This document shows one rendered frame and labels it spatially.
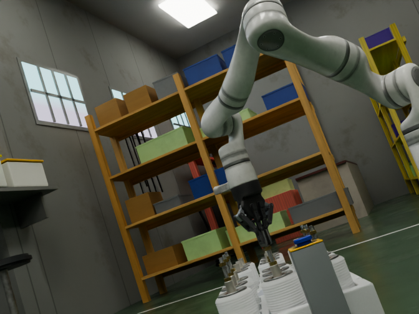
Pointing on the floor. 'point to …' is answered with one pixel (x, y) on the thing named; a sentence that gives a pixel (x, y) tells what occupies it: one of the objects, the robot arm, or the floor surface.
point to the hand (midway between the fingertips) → (264, 238)
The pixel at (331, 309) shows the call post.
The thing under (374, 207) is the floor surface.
